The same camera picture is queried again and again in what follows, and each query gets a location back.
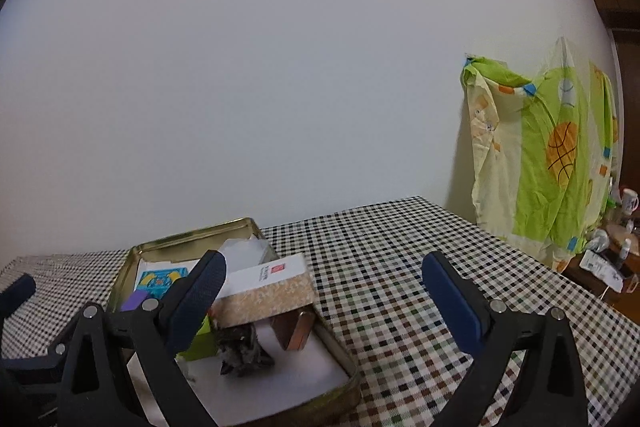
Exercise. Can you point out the copper framed tin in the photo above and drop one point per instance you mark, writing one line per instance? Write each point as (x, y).
(293, 328)

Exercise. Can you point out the green soccer toy block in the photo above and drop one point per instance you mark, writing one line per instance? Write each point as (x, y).
(203, 345)

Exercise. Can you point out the blue purple toy brick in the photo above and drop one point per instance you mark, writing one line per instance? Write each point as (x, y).
(153, 284)

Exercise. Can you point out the brown wooden door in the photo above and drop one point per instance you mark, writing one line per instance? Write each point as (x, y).
(622, 18)

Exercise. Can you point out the checkered tablecloth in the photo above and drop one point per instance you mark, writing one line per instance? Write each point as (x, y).
(396, 314)

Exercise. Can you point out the clear plastic case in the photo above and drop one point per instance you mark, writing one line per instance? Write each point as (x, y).
(244, 257)

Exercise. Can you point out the black hair trimmer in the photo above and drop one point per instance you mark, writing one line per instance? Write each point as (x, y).
(241, 352)

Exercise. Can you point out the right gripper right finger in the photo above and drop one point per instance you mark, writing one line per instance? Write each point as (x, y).
(550, 388)

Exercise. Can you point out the white paper liner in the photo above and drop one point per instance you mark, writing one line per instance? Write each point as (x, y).
(296, 379)

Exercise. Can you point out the white mug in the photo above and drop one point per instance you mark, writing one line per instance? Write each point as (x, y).
(629, 201)

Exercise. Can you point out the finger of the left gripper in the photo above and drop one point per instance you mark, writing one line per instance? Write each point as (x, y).
(16, 294)

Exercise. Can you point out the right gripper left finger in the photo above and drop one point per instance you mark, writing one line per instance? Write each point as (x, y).
(97, 389)

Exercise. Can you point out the cluttered side table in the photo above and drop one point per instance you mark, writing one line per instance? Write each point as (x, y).
(609, 269)

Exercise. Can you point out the white cork box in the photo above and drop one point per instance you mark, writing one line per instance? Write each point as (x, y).
(257, 293)

